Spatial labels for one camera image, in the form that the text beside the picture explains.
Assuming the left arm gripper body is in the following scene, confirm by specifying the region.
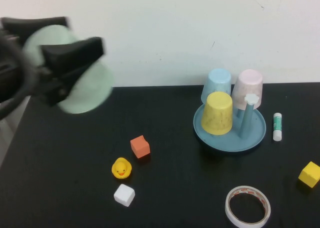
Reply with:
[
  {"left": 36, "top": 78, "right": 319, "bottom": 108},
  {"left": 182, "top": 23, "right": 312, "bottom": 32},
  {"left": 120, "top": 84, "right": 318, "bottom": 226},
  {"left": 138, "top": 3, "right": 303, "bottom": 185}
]
[{"left": 0, "top": 31, "right": 84, "bottom": 107}]

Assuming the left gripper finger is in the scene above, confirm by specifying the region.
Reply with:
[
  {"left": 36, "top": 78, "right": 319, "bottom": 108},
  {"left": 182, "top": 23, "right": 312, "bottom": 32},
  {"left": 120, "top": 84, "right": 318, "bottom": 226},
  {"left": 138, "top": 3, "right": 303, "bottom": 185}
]
[
  {"left": 40, "top": 36, "right": 106, "bottom": 77},
  {"left": 0, "top": 16, "right": 71, "bottom": 44}
]

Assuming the light green plastic cup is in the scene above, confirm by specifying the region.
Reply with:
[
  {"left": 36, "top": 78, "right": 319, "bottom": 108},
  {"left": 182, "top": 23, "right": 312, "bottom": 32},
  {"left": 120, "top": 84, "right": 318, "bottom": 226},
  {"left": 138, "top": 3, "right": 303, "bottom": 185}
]
[{"left": 21, "top": 24, "right": 116, "bottom": 115}]

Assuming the light blue plastic cup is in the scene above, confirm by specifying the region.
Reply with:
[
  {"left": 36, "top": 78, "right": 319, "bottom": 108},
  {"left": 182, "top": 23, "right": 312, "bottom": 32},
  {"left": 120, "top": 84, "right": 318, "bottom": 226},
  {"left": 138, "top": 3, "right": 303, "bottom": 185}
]
[{"left": 200, "top": 67, "right": 232, "bottom": 105}]

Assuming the yellow plastic cup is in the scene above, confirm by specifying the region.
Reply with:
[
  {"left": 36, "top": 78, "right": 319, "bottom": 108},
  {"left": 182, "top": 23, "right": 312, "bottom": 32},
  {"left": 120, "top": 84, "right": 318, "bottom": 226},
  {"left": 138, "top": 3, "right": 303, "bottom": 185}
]
[{"left": 200, "top": 91, "right": 234, "bottom": 136}]

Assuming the blue cup stand with pegs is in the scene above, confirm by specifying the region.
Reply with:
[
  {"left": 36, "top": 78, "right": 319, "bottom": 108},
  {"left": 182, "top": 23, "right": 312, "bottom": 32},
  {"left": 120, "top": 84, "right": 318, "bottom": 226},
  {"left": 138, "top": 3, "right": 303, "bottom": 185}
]
[{"left": 192, "top": 93, "right": 267, "bottom": 153}]

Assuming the light pink plastic cup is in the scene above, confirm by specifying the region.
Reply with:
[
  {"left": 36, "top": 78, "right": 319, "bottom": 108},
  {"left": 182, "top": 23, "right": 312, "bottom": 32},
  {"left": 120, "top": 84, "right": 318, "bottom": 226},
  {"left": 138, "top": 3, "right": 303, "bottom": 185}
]
[{"left": 230, "top": 69, "right": 264, "bottom": 111}]

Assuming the orange cube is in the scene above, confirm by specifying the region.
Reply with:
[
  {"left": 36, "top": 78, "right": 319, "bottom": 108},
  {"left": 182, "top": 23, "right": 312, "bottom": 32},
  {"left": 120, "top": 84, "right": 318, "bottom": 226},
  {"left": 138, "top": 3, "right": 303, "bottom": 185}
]
[{"left": 129, "top": 134, "right": 151, "bottom": 160}]

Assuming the yellow rubber duck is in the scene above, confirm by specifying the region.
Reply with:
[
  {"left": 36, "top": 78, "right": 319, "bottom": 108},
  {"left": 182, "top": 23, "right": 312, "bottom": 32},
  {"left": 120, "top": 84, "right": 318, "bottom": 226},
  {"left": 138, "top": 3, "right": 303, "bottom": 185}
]
[{"left": 111, "top": 157, "right": 133, "bottom": 181}]

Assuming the white cube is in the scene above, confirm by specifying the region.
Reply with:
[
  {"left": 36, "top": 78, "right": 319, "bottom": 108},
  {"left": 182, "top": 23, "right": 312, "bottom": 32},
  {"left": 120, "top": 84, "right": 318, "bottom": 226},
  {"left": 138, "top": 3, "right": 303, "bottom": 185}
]
[{"left": 113, "top": 183, "right": 136, "bottom": 208}]

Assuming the green and white glue stick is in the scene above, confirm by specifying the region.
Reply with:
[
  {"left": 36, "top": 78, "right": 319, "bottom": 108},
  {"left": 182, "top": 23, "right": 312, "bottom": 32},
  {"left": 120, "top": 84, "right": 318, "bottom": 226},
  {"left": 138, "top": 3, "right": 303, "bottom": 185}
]
[{"left": 272, "top": 112, "right": 284, "bottom": 142}]

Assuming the white tape roll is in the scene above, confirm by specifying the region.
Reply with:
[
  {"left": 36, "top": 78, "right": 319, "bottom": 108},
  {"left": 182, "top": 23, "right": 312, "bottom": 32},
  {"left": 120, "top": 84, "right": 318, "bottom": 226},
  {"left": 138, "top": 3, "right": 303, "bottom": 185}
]
[{"left": 224, "top": 185, "right": 272, "bottom": 228}]

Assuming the yellow cube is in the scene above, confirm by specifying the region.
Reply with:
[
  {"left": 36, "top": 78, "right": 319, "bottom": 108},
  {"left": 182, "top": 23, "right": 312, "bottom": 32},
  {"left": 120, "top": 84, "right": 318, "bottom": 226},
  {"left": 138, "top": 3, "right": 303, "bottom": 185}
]
[{"left": 297, "top": 161, "right": 320, "bottom": 189}]

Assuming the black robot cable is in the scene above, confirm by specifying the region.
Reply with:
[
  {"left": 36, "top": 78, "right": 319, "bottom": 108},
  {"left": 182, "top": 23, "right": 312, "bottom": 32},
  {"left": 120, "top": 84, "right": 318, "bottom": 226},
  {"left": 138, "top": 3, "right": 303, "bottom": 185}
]
[{"left": 0, "top": 36, "right": 37, "bottom": 120}]

